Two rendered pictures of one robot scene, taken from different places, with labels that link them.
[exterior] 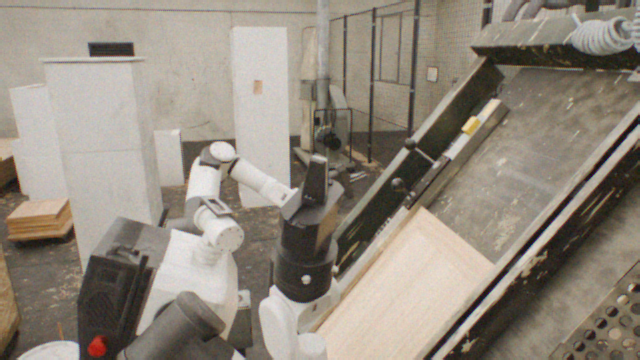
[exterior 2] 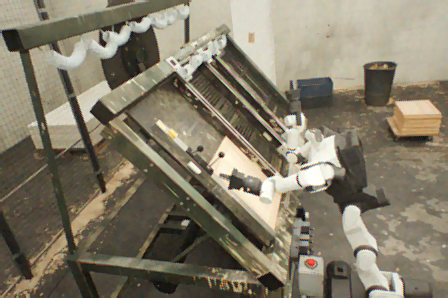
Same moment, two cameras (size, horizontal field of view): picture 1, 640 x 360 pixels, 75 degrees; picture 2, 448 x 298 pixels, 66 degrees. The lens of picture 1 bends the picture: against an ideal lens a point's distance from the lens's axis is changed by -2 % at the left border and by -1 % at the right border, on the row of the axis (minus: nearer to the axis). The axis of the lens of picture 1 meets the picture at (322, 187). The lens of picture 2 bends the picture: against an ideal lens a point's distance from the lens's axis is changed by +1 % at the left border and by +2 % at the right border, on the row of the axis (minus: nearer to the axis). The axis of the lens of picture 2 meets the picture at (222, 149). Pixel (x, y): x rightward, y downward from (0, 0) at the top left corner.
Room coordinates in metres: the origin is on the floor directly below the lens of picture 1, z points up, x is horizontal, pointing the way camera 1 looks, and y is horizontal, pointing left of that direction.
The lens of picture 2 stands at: (2.59, 0.64, 2.30)
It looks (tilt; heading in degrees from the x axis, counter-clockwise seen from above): 27 degrees down; 210
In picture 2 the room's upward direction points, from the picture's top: 8 degrees counter-clockwise
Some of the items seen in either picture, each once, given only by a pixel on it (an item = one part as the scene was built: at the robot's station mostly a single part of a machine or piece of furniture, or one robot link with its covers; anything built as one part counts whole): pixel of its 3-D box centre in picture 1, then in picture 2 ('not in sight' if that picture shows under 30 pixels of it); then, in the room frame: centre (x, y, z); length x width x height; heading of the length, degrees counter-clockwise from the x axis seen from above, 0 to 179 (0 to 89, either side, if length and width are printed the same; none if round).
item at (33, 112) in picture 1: (59, 117); not in sight; (4.82, 3.03, 1.08); 0.80 x 0.59 x 0.72; 15
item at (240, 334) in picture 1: (234, 320); (311, 276); (1.31, 0.32, 0.84); 0.12 x 0.12 x 0.18; 11
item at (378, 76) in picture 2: not in sight; (378, 83); (-3.56, 0.25, 0.33); 0.52 x 0.51 x 0.65; 15
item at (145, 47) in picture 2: not in sight; (136, 56); (0.64, -1.11, 1.85); 0.80 x 0.06 x 0.80; 11
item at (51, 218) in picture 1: (45, 222); not in sight; (3.92, 2.81, 0.15); 0.61 x 0.52 x 0.31; 15
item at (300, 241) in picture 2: not in sight; (303, 238); (0.90, 0.17, 0.69); 0.50 x 0.14 x 0.24; 11
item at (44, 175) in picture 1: (67, 178); not in sight; (4.79, 3.05, 0.36); 0.80 x 0.58 x 0.72; 15
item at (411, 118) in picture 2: not in sight; (411, 120); (-2.37, 0.77, 0.20); 0.61 x 0.53 x 0.40; 15
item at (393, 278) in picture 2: not in sight; (384, 287); (0.74, 0.67, 0.28); 0.21 x 0.20 x 0.13; 101
